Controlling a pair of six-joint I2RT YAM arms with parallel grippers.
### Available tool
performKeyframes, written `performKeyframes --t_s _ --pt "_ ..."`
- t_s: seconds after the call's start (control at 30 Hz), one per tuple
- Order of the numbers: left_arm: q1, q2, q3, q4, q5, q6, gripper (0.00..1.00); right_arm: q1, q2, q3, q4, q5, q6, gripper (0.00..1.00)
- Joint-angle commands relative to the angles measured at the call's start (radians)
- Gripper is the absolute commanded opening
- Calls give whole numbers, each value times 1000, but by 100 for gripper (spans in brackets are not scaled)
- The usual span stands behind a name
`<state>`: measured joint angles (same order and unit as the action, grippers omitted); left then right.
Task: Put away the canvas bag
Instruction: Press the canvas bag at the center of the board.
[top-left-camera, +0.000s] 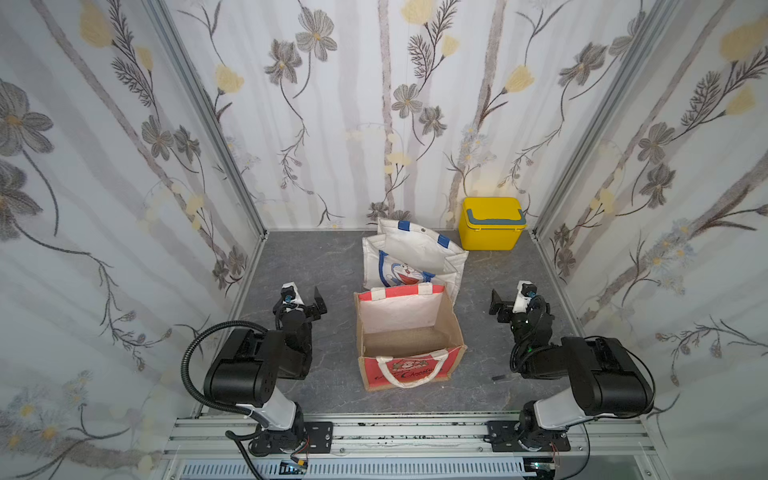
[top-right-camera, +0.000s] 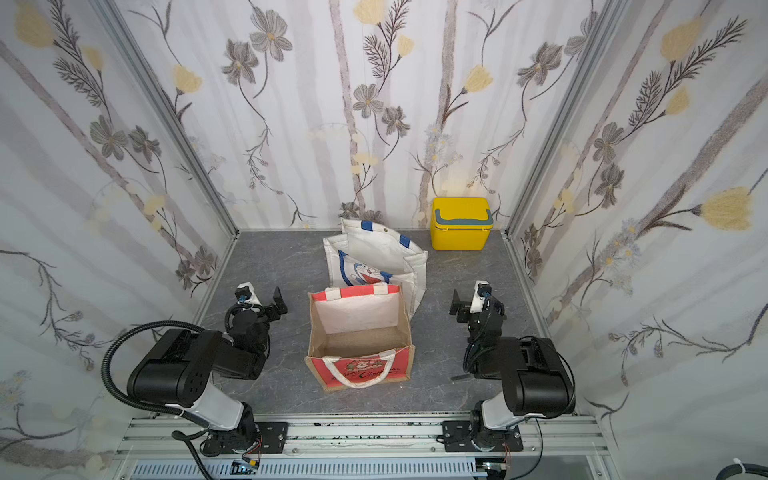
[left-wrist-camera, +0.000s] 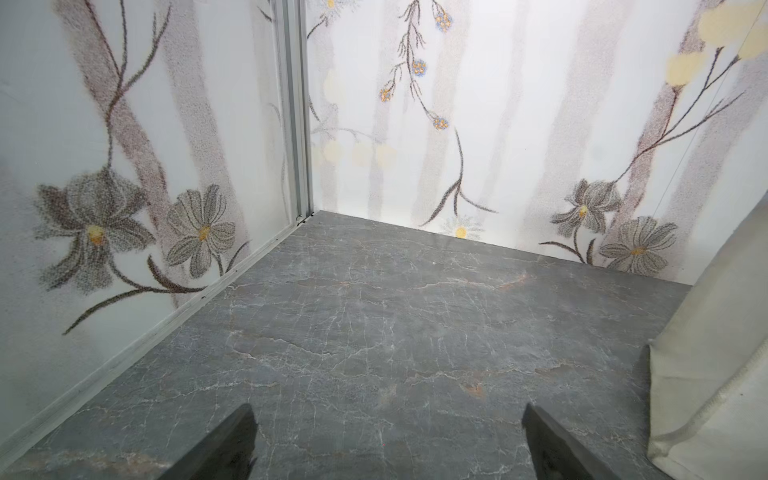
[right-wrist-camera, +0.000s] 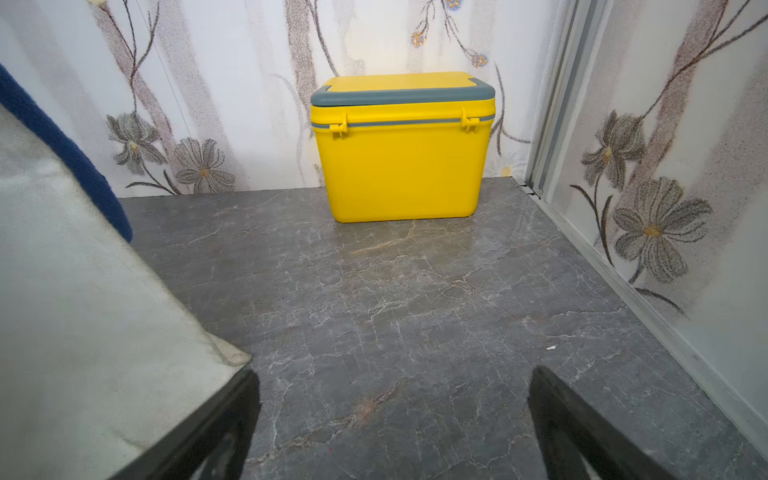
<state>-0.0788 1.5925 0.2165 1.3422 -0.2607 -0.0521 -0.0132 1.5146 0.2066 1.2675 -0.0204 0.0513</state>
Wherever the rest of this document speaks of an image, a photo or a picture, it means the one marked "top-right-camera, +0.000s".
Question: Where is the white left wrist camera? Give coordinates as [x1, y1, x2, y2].
[235, 282, 261, 308]

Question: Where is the black corrugated cable conduit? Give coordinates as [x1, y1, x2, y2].
[100, 320, 208, 418]

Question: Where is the white slotted cable duct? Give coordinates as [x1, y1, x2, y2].
[128, 457, 481, 480]

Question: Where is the red Christmas jute bag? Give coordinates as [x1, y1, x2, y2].
[305, 283, 415, 392]

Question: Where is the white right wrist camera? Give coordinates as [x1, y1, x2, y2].
[470, 281, 492, 312]

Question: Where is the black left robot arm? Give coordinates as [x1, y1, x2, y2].
[127, 282, 288, 457]

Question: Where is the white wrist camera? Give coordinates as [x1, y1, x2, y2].
[235, 282, 261, 308]
[470, 281, 492, 312]

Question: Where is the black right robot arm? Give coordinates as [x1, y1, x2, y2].
[439, 282, 576, 453]

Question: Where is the white Doraemon canvas bag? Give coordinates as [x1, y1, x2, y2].
[323, 219, 428, 317]

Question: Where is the yellow lunch box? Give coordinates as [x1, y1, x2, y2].
[430, 197, 494, 251]

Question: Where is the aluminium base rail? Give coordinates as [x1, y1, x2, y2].
[107, 412, 620, 479]

